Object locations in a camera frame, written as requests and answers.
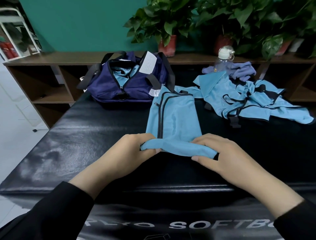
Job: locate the person's right hand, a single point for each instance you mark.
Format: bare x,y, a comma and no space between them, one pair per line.
232,160

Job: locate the person's left hand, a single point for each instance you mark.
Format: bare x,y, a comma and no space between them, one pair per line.
123,158

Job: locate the navy blue bag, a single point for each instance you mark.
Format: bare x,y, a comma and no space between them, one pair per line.
103,89

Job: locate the purple cloth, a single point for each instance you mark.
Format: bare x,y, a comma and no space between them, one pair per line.
237,69

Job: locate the clear bottle silver cap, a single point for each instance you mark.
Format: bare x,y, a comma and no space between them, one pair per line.
224,57

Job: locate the person's left forearm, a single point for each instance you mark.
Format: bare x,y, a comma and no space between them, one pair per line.
54,212

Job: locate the person's right forearm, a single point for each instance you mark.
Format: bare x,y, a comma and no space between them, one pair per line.
294,212

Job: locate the black leather bench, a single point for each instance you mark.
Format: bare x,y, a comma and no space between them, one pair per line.
54,148

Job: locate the wooden shelf cabinet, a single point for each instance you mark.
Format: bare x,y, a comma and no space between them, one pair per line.
44,96

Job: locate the green plant in red pot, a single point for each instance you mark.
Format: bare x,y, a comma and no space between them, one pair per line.
160,20
227,17

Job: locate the green plant in white pot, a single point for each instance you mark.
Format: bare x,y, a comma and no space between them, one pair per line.
286,22

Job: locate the white wheeled cart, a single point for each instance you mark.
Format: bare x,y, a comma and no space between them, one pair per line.
19,32

